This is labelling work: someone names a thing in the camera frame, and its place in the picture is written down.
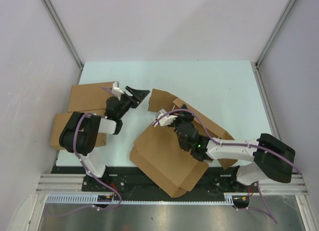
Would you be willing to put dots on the right aluminium side rail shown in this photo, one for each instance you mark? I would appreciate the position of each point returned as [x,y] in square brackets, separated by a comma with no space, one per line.
[266,102]

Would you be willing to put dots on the upper folded cardboard box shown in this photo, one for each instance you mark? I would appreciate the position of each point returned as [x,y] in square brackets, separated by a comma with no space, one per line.
[88,97]

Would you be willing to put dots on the right aluminium frame post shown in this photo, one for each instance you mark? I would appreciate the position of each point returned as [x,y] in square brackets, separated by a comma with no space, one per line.
[276,31]

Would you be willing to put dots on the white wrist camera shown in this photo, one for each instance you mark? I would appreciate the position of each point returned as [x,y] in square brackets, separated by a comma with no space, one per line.
[163,119]
[116,90]

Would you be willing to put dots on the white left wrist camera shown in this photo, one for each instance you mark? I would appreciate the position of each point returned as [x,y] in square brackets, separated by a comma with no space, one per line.
[116,90]

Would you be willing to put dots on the aluminium frame post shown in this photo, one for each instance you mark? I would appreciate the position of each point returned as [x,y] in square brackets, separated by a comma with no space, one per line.
[63,32]
[276,31]

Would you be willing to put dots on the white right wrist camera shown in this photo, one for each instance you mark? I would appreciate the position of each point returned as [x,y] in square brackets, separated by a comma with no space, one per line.
[163,119]

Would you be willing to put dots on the front aluminium frame rail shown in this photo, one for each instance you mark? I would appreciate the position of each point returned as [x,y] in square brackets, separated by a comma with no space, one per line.
[73,183]

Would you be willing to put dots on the left aluminium frame post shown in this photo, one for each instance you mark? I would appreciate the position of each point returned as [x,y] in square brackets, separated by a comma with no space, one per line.
[63,32]

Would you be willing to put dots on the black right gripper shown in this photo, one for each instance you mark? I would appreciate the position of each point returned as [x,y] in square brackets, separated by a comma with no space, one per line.
[188,117]

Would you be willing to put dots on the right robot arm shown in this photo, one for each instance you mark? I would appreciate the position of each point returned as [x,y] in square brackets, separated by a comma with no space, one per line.
[267,156]

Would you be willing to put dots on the grey slotted cable duct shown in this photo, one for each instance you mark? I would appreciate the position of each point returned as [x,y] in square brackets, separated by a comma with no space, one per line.
[139,198]

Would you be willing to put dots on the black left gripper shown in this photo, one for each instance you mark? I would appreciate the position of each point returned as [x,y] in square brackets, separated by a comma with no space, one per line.
[138,96]

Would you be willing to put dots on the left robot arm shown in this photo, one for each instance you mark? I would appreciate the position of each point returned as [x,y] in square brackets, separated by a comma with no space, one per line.
[81,131]

